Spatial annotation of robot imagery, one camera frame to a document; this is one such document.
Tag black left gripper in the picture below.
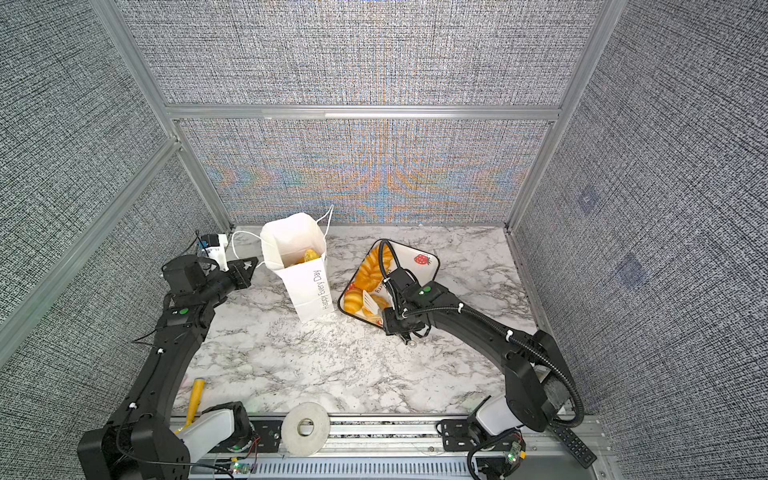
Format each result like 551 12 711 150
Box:
200 256 258 308

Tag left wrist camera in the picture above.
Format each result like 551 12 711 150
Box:
195 234 229 273

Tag white tape roll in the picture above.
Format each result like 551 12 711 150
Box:
281 402 331 457

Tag yellow plastic scoop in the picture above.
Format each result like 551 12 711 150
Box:
174 378 205 435

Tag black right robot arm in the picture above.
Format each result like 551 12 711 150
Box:
383 268 585 432

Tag long braided fake bread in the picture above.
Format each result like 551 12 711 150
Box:
354 243 393 292

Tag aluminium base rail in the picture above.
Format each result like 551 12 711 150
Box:
190 414 621 479

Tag white tray with black rim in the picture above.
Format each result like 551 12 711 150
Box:
337 239 440 329

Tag white slotted bread tongs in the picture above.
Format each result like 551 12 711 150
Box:
362 291 382 320

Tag fake croissant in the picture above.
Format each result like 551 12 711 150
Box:
296 248 321 265
342 287 364 315

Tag black corrugated cable conduit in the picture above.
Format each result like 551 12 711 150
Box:
377 238 586 428

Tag black remote control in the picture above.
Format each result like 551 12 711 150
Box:
549 425 597 469

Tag white paper gift bag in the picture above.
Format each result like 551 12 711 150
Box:
250 207 334 321

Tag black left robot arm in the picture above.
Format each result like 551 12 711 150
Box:
77 255 258 479

